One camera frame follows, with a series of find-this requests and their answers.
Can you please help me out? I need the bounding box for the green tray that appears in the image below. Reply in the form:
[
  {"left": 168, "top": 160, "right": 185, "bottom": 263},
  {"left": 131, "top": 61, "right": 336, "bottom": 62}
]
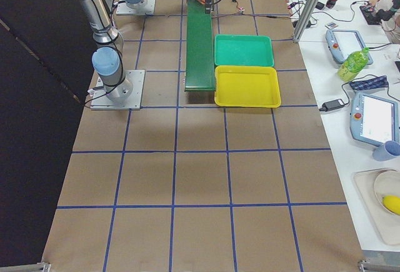
[{"left": 214, "top": 34, "right": 274, "bottom": 67}]

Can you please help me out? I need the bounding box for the green conveyor belt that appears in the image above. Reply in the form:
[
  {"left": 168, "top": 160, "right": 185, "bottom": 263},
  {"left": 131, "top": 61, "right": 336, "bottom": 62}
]
[{"left": 185, "top": 0, "right": 215, "bottom": 92}]

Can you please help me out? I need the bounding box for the yellow tray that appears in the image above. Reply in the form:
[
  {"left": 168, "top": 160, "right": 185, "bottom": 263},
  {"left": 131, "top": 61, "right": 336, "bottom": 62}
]
[{"left": 214, "top": 66, "right": 281, "bottom": 108}]

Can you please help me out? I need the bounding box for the teach pendant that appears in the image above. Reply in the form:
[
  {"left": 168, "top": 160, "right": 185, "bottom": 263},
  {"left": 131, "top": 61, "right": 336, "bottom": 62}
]
[
  {"left": 349, "top": 92, "right": 399, "bottom": 146},
  {"left": 325, "top": 29, "right": 366, "bottom": 64}
]

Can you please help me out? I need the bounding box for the green drink bottle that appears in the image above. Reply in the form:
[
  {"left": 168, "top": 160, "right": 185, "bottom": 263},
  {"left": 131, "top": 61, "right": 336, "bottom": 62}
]
[{"left": 337, "top": 48, "right": 369, "bottom": 82}]

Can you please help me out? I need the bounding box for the black power adapter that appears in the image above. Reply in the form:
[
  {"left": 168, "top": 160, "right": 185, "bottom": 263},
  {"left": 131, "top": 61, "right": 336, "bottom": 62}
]
[{"left": 319, "top": 99, "right": 345, "bottom": 112}]

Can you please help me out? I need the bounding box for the blue cup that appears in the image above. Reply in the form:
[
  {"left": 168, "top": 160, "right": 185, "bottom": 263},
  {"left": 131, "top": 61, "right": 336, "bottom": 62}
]
[{"left": 372, "top": 141, "right": 399, "bottom": 161}]

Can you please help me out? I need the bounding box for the beige serving tray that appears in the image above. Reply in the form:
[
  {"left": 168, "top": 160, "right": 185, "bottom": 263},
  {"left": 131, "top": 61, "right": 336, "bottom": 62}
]
[{"left": 354, "top": 168, "right": 399, "bottom": 246}]

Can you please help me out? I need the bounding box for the yellow banana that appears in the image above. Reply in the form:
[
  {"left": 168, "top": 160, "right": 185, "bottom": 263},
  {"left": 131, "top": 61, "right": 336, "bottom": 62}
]
[{"left": 382, "top": 195, "right": 400, "bottom": 215}]

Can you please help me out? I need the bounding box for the red black power wire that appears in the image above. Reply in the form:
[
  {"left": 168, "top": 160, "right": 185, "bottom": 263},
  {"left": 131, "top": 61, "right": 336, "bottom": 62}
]
[{"left": 212, "top": 0, "right": 298, "bottom": 21}]

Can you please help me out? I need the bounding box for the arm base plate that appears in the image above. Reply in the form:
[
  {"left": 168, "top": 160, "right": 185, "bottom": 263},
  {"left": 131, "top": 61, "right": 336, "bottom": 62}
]
[
  {"left": 116, "top": 0, "right": 156, "bottom": 16},
  {"left": 89, "top": 69, "right": 146, "bottom": 110}
]

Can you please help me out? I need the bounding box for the aluminium frame post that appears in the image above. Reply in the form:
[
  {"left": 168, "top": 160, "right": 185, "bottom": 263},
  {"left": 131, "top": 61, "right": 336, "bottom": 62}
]
[{"left": 293, "top": 0, "right": 318, "bottom": 43}]

